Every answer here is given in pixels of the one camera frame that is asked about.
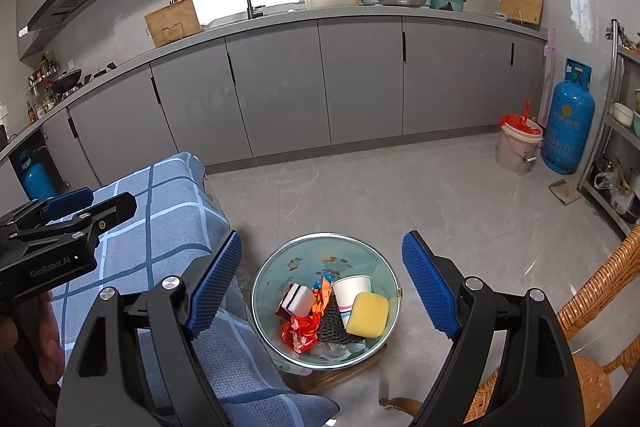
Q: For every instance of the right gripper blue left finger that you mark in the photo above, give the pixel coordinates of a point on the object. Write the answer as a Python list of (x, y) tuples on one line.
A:
[(207, 281)]

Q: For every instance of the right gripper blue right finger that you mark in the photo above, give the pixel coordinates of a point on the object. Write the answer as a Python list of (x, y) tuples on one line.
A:
[(438, 299)]

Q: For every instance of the yellow sponge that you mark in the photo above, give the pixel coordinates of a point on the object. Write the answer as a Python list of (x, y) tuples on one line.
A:
[(369, 315)]

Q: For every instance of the white block sponge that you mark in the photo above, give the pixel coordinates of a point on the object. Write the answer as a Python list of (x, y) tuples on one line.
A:
[(298, 300)]

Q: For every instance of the white paper cup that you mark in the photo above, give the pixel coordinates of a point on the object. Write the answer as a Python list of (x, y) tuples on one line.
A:
[(346, 290)]

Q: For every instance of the red plastic bag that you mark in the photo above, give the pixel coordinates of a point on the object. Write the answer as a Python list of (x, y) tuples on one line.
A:
[(300, 333)]

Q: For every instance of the black bumpy mesh pad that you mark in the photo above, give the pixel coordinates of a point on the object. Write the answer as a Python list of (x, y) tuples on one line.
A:
[(331, 328)]

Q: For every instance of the blue wrapper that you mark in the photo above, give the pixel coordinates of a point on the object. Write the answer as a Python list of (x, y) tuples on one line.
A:
[(326, 278)]

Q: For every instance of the orange wrapper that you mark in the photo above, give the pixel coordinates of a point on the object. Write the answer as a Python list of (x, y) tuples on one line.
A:
[(321, 299)]

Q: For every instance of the white green printed plastic bag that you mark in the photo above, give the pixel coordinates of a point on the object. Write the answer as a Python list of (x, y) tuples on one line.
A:
[(335, 352)]

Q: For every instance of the grey kitchen cabinets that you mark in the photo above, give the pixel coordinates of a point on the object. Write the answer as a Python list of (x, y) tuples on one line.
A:
[(284, 87)]

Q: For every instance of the blue gas cylinder left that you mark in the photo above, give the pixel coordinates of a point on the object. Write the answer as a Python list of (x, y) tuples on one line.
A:
[(36, 182)]

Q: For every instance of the blue gas cylinder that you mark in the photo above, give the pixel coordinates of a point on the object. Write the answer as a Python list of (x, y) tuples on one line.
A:
[(36, 182), (569, 120)]

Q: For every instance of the blue plaid tablecloth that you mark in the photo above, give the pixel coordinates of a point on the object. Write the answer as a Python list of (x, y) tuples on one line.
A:
[(130, 359)]

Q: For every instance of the teal metal basin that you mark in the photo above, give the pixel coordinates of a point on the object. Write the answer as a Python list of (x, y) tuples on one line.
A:
[(303, 261)]

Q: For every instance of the spice bottles rack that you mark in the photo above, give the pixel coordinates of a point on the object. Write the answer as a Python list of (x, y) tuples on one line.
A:
[(40, 94)]

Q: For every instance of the black wok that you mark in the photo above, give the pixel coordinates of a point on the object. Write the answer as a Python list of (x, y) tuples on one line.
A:
[(66, 82)]

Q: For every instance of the cardboard piece on floor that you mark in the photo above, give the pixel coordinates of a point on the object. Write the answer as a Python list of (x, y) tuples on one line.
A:
[(566, 192)]

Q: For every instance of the wicker chair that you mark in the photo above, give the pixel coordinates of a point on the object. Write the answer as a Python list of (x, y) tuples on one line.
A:
[(580, 316)]

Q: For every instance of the pink bin with red bag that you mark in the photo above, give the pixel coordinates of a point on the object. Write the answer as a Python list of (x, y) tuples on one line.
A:
[(518, 142)]

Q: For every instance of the metal shelf rack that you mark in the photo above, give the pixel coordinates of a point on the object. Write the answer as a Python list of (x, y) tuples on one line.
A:
[(615, 142)]

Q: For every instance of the blue gas cylinder right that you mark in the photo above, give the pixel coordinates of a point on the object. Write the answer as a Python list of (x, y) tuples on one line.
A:
[(569, 120)]

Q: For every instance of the wooden cutting board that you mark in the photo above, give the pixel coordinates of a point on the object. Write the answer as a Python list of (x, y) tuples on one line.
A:
[(173, 22), (524, 12)]

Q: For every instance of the green small basket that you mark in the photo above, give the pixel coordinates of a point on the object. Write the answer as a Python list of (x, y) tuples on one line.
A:
[(448, 5)]

